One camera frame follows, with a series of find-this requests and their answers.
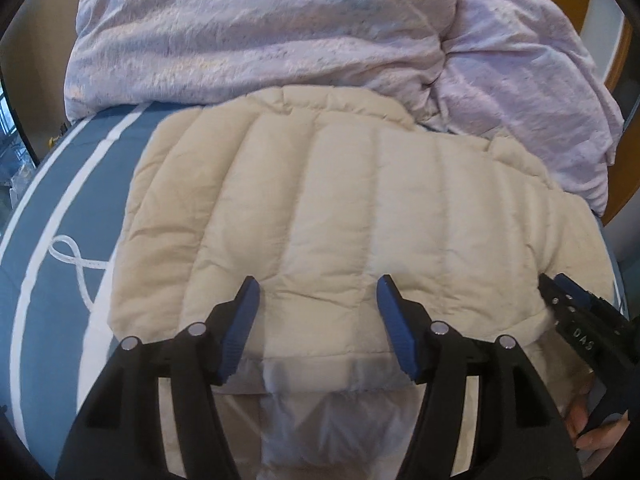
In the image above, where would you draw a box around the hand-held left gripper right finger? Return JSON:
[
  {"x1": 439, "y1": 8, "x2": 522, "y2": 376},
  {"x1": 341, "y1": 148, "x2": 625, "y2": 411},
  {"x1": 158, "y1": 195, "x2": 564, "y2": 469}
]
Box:
[{"x1": 376, "y1": 274, "x2": 583, "y2": 480}]

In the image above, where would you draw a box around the cream puffer jacket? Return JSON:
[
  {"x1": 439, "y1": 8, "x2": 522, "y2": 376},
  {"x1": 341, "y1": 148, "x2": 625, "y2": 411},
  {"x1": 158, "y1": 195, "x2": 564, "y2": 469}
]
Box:
[{"x1": 107, "y1": 85, "x2": 618, "y2": 480}]

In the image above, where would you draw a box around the blue white striped bed sheet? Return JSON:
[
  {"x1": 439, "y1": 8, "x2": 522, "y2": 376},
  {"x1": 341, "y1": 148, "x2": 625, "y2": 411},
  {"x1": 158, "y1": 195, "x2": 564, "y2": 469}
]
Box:
[{"x1": 0, "y1": 102, "x2": 201, "y2": 471}]

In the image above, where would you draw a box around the wooden headboard shelf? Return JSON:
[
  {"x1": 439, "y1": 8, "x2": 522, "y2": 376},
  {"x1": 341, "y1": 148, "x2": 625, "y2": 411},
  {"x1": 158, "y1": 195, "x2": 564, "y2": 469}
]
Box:
[{"x1": 535, "y1": 0, "x2": 635, "y2": 227}]

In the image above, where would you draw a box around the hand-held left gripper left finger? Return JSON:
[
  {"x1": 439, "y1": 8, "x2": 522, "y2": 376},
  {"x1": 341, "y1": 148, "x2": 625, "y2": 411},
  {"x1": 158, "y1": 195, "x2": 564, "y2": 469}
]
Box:
[{"x1": 55, "y1": 276, "x2": 261, "y2": 480}]

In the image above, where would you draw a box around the lilac duvet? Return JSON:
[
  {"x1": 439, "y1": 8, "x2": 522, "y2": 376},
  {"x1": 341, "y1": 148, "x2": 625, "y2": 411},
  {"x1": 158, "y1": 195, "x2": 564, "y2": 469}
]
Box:
[{"x1": 64, "y1": 0, "x2": 625, "y2": 217}]

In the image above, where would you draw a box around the person's right hand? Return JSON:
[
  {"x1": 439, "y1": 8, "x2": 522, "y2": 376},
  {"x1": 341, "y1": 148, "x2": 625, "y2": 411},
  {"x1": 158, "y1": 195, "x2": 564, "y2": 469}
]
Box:
[{"x1": 566, "y1": 394, "x2": 632, "y2": 454}]

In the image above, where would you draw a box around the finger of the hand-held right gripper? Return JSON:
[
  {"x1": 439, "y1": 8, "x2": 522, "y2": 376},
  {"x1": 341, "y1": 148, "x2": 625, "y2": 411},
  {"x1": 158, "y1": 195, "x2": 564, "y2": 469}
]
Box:
[
  {"x1": 538, "y1": 274, "x2": 610, "y2": 361},
  {"x1": 554, "y1": 272, "x2": 632, "y2": 333}
]

